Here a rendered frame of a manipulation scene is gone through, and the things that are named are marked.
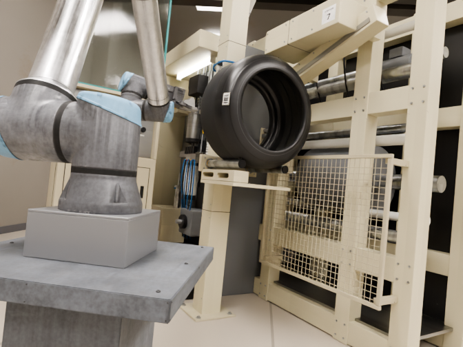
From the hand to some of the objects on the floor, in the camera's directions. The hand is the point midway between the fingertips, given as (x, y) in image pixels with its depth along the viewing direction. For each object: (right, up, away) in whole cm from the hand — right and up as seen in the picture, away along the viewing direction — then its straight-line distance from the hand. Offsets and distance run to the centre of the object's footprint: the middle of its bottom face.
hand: (195, 111), depth 170 cm
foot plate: (+2, -115, +46) cm, 124 cm away
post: (+2, -115, +45) cm, 124 cm away
